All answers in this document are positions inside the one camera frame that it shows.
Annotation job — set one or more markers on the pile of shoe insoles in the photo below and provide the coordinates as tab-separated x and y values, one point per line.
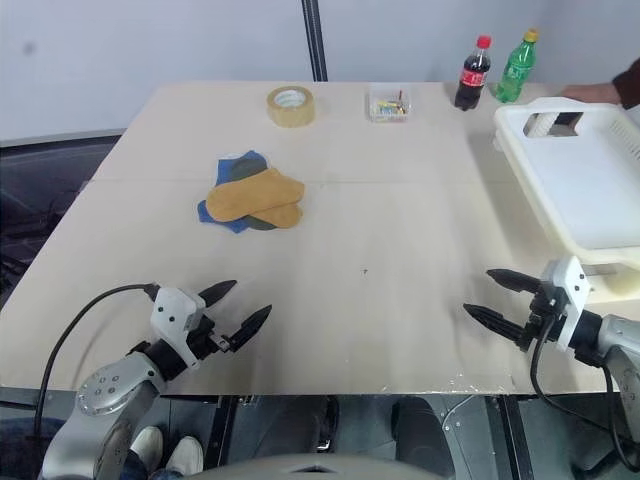
250	195

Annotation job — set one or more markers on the black table frame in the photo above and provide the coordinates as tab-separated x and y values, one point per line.
512	435

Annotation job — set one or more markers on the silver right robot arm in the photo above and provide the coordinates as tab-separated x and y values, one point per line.
622	350

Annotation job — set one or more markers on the clear box of pins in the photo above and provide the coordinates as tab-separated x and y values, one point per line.
391	106

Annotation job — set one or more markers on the person's dark sleeved forearm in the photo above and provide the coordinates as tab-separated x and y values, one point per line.
629	87

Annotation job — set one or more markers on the white plastic tray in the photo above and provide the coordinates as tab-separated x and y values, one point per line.
575	190

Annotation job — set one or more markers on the dark grey-green cloth piece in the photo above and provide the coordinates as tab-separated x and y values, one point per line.
246	167
261	222

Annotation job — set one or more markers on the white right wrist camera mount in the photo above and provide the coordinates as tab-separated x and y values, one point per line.
567	285

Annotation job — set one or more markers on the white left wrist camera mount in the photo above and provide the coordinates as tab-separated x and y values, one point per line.
172	312

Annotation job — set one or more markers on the black metal post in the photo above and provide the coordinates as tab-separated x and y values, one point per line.
315	40

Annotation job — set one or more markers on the cola bottle with red cap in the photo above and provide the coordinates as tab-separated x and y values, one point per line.
471	80

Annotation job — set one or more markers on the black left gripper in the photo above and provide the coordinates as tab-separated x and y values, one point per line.
205	340

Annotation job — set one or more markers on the green bottle with yellow cap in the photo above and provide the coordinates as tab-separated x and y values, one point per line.
515	70

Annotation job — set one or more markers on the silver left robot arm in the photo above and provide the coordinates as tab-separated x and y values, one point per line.
107	395

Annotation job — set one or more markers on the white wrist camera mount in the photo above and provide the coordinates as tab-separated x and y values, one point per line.
172	312
567	285

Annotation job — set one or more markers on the person's bare hand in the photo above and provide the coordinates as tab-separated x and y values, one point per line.
597	92

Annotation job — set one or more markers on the beige packing tape roll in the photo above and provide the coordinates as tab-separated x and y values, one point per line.
291	111

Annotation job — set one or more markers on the white shoe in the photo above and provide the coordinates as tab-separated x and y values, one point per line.
185	455
147	447

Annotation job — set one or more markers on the blue cloth piece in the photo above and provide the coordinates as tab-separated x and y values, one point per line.
223	167
205	212

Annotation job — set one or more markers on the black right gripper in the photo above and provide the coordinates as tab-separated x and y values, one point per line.
547	315

